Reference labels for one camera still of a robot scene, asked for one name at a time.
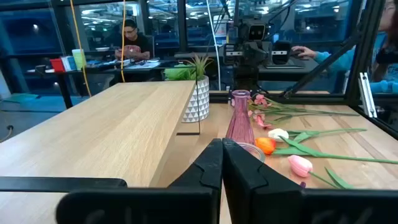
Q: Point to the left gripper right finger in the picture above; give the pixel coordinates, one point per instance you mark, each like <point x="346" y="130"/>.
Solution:
<point x="264" y="202"/>

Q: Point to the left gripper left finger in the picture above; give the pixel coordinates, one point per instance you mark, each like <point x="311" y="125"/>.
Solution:
<point x="186" y="199"/>

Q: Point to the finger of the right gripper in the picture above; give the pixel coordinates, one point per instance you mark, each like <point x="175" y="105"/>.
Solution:
<point x="262" y="53"/>
<point x="250" y="53"/>

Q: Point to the pink blossom flower spray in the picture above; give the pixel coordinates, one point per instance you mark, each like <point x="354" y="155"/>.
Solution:
<point x="260" y="99"/>

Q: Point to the pink artificial tulip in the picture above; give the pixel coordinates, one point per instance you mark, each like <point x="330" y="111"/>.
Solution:
<point x="300" y="165"/>

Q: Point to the clear glass vase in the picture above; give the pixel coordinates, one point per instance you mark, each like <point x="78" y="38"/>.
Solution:
<point x="253" y="148"/>

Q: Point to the orange artificial tulip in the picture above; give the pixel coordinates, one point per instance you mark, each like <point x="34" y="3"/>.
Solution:
<point x="265" y="144"/>

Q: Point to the white artificial tulip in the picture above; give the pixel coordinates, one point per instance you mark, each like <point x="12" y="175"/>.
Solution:
<point x="277" y="134"/>

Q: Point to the pink ribbed glass vase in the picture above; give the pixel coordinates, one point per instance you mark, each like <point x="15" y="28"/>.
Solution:
<point x="240" y="124"/>

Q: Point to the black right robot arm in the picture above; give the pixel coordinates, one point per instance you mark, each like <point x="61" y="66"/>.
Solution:
<point x="248" y="77"/>

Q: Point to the wooden shelf board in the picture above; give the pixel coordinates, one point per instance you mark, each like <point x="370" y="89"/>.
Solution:
<point x="102" y="133"/>

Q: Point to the black side desk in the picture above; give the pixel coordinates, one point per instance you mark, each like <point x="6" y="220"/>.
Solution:
<point x="280" y="70"/>

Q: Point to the small purple petal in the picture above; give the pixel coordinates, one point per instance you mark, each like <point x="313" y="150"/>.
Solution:
<point x="303" y="185"/>

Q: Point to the person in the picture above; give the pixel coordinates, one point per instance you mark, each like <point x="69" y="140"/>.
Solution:
<point x="135" y="43"/>
<point x="335" y="59"/>

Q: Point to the succulent in triangle-patterned pot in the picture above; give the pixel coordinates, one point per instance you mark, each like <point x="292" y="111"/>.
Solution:
<point x="196" y="99"/>

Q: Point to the black background desk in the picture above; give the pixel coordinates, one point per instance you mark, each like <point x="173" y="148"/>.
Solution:
<point x="102" y="69"/>

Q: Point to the light green box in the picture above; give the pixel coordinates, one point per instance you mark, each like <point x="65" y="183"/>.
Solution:
<point x="79" y="58"/>

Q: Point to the blue and white box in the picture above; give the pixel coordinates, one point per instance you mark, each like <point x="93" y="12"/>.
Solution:
<point x="69" y="63"/>

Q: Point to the red box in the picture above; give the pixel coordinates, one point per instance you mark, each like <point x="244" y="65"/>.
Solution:
<point x="57" y="65"/>

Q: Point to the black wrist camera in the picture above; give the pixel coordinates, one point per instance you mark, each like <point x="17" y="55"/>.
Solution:
<point x="257" y="30"/>

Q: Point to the black metal table frame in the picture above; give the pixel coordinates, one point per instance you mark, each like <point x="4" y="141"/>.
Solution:
<point x="311" y="99"/>

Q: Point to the silver aluminium bracket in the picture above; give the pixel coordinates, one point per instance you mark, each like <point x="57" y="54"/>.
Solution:
<point x="367" y="96"/>

